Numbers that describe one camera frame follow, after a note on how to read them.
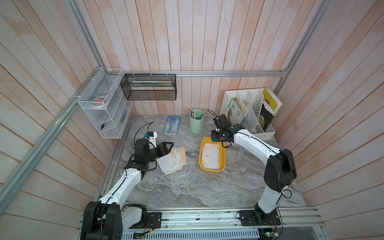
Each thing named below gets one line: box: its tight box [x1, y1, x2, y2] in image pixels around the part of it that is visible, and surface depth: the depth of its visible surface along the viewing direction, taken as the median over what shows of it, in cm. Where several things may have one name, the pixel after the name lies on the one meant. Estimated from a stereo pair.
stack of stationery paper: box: [202, 143, 220, 170], surface depth 98 cm
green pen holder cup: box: [189, 108, 205, 134], surface depth 108 cm
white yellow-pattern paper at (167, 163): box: [156, 153, 181, 173], surface depth 94 cm
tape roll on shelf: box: [90, 96, 105, 108], surface depth 76 cm
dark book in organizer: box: [258, 101, 276, 132], surface depth 100 cm
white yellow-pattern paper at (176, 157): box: [170, 147, 183, 169], surface depth 97 cm
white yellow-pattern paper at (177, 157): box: [173, 149, 183, 167], surface depth 98 cm
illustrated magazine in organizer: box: [227, 97, 246, 125], surface depth 102 cm
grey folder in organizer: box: [240, 104, 259, 132], surface depth 98 cm
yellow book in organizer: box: [263, 88, 283, 114], surface depth 97 cm
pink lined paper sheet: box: [174, 146, 187, 166], surface depth 100 cm
